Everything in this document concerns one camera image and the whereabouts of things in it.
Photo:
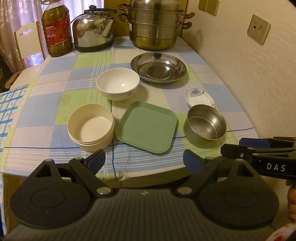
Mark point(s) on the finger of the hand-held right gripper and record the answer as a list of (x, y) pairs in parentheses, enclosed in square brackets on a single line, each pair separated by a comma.
[(254, 141), (233, 150)]

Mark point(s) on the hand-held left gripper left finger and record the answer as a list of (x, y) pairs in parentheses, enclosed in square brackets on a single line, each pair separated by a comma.
[(96, 160)]

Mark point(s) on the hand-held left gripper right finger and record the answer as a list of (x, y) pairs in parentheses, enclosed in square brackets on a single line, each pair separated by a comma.
[(190, 160)]

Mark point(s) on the cream ribbed round bowl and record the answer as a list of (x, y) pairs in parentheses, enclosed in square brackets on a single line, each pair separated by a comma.
[(90, 127)]

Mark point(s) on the stainless steel bowl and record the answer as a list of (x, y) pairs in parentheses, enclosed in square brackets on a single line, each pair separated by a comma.
[(203, 125)]

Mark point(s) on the green square plate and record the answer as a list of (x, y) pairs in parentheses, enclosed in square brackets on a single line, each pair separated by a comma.
[(145, 127)]

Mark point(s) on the small white flower-print dish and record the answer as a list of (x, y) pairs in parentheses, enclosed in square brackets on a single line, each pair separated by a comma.
[(196, 95)]

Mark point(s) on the white floral bowl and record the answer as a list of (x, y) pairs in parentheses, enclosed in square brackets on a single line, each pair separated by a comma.
[(118, 83)]

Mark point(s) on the large stainless steel plate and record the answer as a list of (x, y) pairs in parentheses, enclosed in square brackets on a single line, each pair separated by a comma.
[(159, 69)]

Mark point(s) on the person's right hand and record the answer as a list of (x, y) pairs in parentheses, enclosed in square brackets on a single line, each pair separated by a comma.
[(292, 201)]

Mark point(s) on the checkered tablecloth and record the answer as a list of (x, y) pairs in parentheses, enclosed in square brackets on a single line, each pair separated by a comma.
[(69, 76)]

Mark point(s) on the blue white grid cloth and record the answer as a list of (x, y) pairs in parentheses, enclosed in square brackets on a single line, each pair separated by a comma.
[(9, 104)]

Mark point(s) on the stainless steel kettle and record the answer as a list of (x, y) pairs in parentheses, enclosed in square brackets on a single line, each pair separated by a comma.
[(90, 30)]

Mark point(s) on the white wooden chair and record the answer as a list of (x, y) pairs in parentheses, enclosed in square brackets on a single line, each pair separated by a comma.
[(23, 46)]

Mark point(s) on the cooking oil bottle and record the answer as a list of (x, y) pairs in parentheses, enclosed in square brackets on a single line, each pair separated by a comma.
[(57, 30)]

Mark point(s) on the stainless steel steamer pot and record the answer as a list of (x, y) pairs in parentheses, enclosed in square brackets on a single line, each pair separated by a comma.
[(152, 30)]

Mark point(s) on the beige wall socket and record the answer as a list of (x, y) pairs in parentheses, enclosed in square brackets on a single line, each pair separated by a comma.
[(259, 29)]

